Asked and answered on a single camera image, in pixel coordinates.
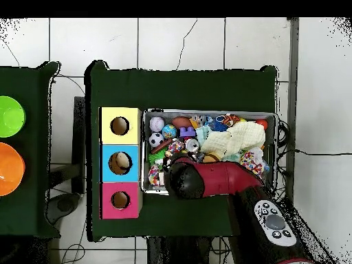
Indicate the dark green table cloth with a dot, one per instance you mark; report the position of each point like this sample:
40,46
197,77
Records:
24,214
181,90

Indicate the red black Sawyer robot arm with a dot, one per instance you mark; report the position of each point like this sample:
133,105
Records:
220,178

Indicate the toy hamburger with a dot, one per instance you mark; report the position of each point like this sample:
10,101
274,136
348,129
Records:
210,158

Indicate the purple toy block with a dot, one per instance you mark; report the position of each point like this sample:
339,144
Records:
187,132

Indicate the black white soccer ball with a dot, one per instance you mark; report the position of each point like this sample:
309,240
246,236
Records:
156,139

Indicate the clear mesh bin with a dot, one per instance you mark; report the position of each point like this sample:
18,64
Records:
154,190

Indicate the orange plastic bowl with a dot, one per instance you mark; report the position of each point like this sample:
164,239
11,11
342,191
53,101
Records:
11,167

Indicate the green plastic bowl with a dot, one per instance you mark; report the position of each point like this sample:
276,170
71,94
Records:
11,117

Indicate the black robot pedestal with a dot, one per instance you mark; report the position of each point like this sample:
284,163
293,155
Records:
178,253

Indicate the white baseball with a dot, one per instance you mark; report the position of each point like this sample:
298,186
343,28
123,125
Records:
156,124

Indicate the mint green cloth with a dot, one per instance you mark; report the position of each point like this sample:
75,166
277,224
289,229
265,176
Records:
203,133

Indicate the cream yellow cloth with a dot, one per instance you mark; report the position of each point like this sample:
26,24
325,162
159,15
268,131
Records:
236,136

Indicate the brown toy sausage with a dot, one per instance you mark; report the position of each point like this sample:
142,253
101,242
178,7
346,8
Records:
161,146

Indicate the black frame stand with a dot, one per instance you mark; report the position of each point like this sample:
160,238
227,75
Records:
79,123

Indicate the large colourful dotted cloth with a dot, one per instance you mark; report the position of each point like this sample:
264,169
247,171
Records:
251,162

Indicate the brown toy football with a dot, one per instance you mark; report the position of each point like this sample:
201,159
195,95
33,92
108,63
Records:
181,122

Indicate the blue globe ball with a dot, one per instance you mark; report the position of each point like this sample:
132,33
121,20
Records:
169,131

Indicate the wooden box with three holes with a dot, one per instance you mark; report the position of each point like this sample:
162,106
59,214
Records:
121,137

